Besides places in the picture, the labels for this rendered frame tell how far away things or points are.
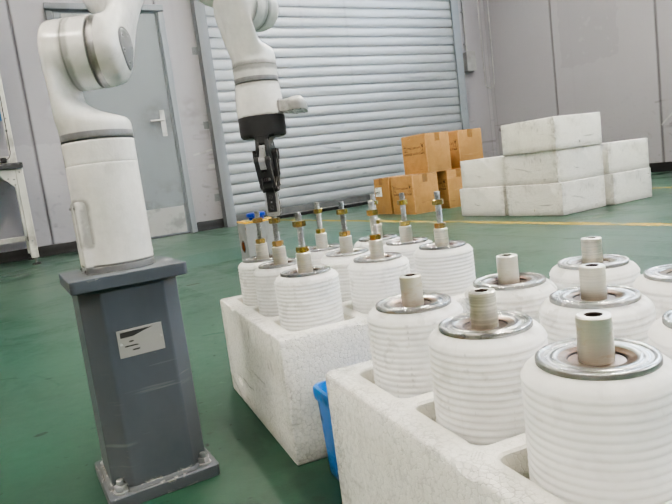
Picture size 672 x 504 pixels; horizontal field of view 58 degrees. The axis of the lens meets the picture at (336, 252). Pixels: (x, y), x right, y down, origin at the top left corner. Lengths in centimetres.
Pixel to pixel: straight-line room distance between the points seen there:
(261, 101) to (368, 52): 604
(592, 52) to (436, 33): 175
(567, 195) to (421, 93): 398
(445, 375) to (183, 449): 48
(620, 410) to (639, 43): 650
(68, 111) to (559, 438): 68
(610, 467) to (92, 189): 66
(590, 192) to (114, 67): 320
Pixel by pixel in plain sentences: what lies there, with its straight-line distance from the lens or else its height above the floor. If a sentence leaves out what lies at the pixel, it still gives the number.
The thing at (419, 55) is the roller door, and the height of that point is 159.
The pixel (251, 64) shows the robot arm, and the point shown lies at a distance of 98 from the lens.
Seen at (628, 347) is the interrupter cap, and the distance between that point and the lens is 44.
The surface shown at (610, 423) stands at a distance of 39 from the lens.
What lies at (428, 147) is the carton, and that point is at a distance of 476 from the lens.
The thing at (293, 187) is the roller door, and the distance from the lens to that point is 635.
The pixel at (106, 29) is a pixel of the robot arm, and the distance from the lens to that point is 85.
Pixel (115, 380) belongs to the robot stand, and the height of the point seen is 17.
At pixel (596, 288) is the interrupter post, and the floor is 26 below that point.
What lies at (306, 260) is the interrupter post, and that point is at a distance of 89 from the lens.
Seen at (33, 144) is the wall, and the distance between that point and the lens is 584.
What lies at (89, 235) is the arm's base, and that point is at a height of 35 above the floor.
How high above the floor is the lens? 39
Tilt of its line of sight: 7 degrees down
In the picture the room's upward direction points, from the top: 7 degrees counter-clockwise
